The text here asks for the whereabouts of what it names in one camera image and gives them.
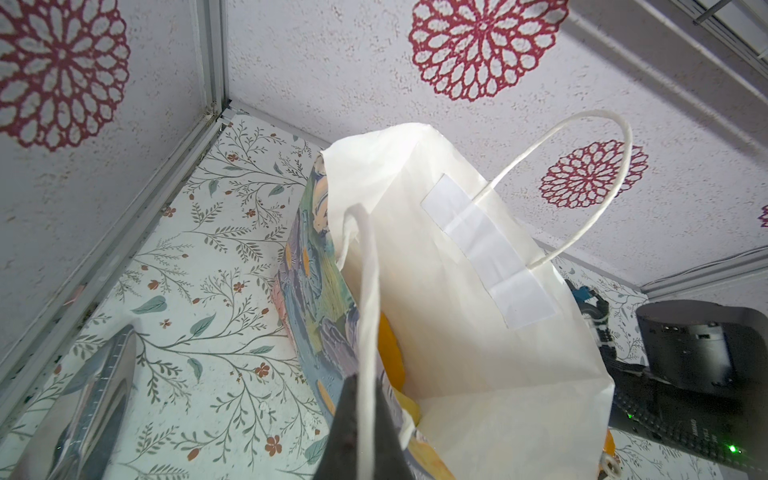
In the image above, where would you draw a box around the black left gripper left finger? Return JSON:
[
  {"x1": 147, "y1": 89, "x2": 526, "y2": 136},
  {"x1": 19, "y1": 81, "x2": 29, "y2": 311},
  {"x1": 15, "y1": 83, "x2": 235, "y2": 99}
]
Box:
[{"x1": 313, "y1": 375, "x2": 358, "y2": 480}]

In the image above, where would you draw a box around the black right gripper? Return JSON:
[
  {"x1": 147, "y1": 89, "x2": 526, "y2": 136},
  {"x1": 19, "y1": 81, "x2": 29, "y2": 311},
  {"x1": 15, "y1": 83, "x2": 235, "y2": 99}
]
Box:
[{"x1": 602, "y1": 300, "x2": 767, "y2": 474}]

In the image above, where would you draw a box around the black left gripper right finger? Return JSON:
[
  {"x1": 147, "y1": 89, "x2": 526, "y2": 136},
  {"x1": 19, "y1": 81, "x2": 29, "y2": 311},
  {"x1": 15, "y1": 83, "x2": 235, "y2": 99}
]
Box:
[{"x1": 374, "y1": 381, "x2": 414, "y2": 480}]

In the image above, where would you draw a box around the long croissant bread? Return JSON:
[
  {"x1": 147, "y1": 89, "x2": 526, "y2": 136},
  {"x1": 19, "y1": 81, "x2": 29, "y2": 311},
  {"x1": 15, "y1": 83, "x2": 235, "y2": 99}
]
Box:
[{"x1": 378, "y1": 313, "x2": 406, "y2": 391}]

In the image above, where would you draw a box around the floral paper gift bag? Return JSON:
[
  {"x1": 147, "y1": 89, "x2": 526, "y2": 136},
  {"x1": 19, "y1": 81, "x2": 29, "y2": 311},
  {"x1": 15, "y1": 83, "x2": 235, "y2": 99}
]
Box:
[{"x1": 272, "y1": 123, "x2": 614, "y2": 479}]

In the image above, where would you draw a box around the braided yellow bread loaf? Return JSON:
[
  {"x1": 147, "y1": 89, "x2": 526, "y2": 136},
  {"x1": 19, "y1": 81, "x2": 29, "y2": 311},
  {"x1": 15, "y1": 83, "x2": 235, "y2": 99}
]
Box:
[{"x1": 597, "y1": 430, "x2": 622, "y2": 480}]

